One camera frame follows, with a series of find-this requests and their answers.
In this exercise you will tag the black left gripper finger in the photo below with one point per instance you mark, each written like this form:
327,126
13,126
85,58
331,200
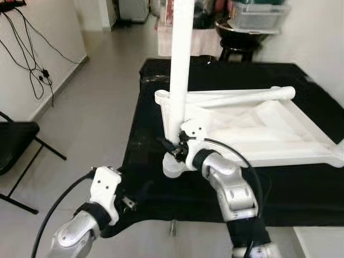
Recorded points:
142,191

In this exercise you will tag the white plastic table leg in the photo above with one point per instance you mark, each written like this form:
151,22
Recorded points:
252,97
180,59

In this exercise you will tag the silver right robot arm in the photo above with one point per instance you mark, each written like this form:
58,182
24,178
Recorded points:
231,193

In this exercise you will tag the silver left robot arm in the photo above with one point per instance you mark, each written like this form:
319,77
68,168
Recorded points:
75,239

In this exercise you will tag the white plastic children table top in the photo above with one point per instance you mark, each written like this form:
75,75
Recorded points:
279,134

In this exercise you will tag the pink tablecloth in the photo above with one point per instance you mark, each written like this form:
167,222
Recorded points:
207,43

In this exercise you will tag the black folding chair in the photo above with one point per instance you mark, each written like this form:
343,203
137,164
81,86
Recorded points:
16,140

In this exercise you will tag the red printed box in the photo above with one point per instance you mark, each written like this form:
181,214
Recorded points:
168,13

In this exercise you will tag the black wok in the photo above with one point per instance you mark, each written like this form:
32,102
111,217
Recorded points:
239,32

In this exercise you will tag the dark bag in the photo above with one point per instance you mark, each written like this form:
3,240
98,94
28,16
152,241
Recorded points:
204,16

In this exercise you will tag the white appliance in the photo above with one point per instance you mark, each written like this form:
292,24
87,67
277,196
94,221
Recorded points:
134,9

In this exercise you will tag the black power adapter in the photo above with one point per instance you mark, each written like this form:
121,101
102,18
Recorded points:
45,74

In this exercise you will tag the clear plastic storage box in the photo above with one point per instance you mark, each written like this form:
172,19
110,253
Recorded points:
260,19

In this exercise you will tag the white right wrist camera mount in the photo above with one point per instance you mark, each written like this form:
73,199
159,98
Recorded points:
192,129

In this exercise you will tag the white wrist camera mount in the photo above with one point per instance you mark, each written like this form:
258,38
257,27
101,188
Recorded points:
192,129
105,185

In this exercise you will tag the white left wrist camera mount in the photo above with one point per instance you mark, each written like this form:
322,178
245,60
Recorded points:
105,185

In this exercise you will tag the black wall shelf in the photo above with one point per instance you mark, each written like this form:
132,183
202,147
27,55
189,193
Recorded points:
11,4

